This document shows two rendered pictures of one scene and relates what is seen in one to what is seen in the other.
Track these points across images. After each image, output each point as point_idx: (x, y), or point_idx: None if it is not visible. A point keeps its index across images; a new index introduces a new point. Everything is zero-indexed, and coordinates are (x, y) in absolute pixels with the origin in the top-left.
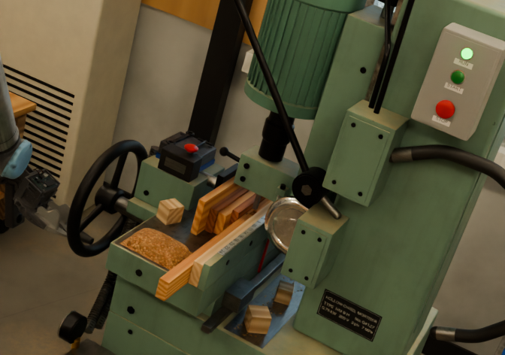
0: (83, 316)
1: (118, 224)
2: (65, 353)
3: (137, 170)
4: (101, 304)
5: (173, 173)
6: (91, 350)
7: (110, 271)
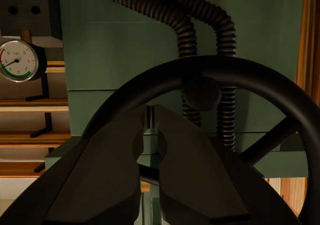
0: (36, 79)
1: (273, 103)
2: (5, 36)
3: (310, 220)
4: (133, 9)
5: (161, 216)
6: (45, 40)
7: (177, 46)
